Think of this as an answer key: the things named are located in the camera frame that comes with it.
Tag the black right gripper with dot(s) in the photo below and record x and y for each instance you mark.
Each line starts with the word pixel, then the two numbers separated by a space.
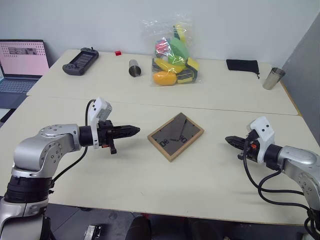
pixel 251 152

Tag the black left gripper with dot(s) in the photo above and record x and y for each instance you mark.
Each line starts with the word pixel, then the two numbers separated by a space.
pixel 105 133

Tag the wooden picture frame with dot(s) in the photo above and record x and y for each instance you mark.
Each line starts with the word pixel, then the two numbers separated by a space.
pixel 175 130

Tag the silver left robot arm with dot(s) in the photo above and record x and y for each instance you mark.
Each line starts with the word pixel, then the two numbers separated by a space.
pixel 30 152

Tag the short steel cup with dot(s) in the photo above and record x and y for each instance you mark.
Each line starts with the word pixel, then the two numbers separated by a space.
pixel 135 68

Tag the orange yellow toy mango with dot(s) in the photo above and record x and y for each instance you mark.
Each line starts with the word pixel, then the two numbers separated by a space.
pixel 163 78

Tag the tall steel cup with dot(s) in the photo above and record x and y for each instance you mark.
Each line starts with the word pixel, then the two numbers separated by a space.
pixel 272 80

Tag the yellow toy banana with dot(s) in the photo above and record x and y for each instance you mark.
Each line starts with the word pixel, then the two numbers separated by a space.
pixel 165 64

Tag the small red cube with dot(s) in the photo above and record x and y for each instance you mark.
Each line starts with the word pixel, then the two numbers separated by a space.
pixel 118 53

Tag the black yellow toy piece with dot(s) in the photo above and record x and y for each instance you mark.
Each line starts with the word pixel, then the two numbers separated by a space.
pixel 186 77

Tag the black handheld game console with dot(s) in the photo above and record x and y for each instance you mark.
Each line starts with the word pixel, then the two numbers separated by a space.
pixel 80 61

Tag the yellow green toy slice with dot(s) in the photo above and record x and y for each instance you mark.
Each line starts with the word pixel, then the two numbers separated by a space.
pixel 193 64

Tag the pink and blue toy pieces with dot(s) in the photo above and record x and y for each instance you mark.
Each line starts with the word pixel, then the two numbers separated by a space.
pixel 162 47

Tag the grey partition panel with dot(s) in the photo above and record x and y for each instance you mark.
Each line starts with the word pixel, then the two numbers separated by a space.
pixel 305 75

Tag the green toy fruit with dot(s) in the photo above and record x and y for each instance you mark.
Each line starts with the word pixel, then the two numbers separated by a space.
pixel 177 48

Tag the dark rounded shape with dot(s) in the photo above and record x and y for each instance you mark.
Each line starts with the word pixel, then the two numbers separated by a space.
pixel 138 230

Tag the clear plastic bag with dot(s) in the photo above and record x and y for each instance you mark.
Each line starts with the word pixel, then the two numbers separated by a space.
pixel 160 30

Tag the small metal block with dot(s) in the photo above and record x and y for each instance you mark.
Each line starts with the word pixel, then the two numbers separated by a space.
pixel 91 233

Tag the yellow toy fruit piece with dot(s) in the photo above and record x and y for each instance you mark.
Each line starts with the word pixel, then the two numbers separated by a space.
pixel 180 33

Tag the grey laptop with pink screen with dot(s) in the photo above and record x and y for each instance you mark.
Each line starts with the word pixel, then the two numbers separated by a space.
pixel 22 60

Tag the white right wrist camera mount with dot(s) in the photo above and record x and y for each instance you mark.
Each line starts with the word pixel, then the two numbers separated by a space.
pixel 262 127

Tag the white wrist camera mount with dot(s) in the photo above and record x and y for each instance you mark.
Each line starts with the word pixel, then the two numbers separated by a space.
pixel 262 127
pixel 100 105

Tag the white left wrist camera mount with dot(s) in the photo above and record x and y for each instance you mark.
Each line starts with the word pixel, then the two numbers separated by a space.
pixel 100 105

